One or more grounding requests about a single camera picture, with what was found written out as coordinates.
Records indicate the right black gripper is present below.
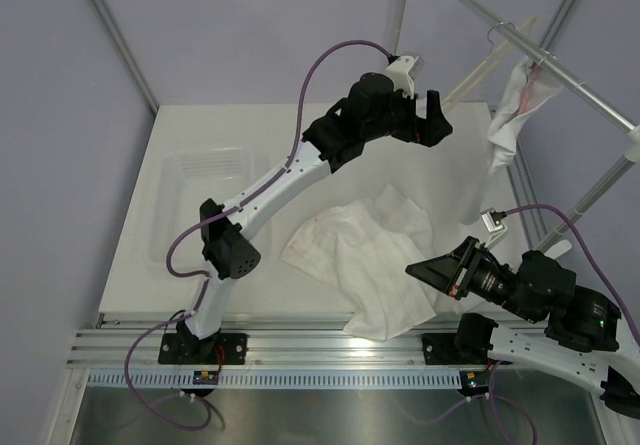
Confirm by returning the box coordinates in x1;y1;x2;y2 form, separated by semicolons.
405;234;540;321

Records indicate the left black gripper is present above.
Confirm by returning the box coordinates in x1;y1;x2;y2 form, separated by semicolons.
360;83;450;145

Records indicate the cream white skirt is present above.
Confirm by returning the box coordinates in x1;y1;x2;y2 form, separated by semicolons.
281;184;436;341

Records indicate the pink plastic hanger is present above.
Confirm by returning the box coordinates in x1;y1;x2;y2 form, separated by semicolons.
517;62;540;116

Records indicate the white skirt pink hanger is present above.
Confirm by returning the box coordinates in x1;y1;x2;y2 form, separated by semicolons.
459;57;563;225

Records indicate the cream plastic hanger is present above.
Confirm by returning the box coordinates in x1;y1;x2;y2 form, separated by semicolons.
441;25;514;113

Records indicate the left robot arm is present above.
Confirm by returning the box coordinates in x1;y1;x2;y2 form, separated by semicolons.
158;73;453;365

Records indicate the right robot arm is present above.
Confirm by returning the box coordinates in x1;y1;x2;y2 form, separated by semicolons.
405;237;639;419

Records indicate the silver clothes rack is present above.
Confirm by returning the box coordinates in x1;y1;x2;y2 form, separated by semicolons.
391;0;639;251

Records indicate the white plastic basket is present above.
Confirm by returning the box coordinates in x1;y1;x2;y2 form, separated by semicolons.
148;147;271;268

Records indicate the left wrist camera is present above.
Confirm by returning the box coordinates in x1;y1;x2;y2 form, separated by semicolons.
384;55;423;99

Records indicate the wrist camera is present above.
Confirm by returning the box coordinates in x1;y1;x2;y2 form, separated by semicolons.
480;208;508;250
384;55;423;99

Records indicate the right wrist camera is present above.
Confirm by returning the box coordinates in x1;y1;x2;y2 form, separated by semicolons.
480;208;508;250

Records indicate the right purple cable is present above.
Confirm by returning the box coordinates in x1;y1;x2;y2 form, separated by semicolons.
502;203;640;341

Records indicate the aluminium mounting rail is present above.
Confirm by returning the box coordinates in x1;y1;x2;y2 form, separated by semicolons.
65;315;460;370

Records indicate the white slotted cable duct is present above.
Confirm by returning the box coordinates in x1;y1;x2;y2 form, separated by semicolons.
88;369;462;390

